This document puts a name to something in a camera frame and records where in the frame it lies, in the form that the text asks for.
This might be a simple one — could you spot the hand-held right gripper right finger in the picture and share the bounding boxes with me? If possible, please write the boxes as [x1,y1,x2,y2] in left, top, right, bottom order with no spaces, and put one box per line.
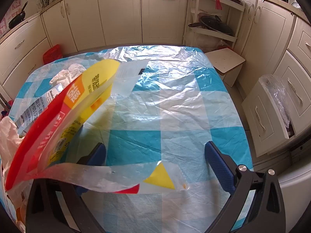
[205,141,287,233]

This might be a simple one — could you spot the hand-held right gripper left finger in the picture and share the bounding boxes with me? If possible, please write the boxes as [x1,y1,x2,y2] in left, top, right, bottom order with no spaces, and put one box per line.
[25,142,107,233]

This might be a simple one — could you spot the clear plastic bottle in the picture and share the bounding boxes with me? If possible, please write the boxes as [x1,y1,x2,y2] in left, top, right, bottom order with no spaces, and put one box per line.
[5,59,189,195]

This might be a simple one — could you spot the blue white milk carton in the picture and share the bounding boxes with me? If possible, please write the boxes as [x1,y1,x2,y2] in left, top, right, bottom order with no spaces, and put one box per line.
[15,83,71,136]

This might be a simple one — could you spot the white drawer cabinet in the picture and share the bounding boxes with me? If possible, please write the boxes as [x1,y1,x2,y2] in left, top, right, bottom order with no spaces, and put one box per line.
[242,17,311,156]

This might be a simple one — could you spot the blue checkered plastic tablecloth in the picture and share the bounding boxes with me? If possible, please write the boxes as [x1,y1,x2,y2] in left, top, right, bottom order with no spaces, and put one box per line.
[0,45,254,233]

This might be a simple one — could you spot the crumpled white tissue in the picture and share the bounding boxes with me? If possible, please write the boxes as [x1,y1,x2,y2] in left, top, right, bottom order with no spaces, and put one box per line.
[50,63,85,88]

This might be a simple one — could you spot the white refrigerator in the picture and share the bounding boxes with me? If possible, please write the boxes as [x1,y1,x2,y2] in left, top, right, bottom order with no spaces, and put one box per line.
[253,136,311,233]

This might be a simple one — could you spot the white plastic bag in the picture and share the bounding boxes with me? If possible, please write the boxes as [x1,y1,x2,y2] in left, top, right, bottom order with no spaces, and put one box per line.
[0,117,27,233]

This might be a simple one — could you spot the clear plastic bags in drawer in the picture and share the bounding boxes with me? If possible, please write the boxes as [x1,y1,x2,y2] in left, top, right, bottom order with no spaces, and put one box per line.
[261,74,295,129]

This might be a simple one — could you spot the white wooden stool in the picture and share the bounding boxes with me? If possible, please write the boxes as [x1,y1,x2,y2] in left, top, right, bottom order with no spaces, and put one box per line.
[205,48,246,88]

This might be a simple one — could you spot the grey metal poles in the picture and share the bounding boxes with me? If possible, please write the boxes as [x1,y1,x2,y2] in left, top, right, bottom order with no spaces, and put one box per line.
[0,85,11,117]

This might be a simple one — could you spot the red lined waste basket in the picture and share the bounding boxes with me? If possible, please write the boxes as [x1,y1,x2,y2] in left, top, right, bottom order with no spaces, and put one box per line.
[43,44,63,65]

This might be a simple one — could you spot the black wok with lid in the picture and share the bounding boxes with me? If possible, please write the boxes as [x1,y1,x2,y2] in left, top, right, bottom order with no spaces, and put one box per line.
[188,15,234,36]

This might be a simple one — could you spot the white base cabinets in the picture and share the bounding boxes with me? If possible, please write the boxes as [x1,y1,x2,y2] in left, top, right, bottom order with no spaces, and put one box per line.
[0,0,298,95]

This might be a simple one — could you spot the black frying pan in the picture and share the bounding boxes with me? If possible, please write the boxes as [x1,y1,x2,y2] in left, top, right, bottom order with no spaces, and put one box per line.
[8,1,28,30]

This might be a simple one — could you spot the white storage rack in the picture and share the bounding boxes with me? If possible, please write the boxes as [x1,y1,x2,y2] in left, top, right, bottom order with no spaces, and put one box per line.
[182,0,246,54]

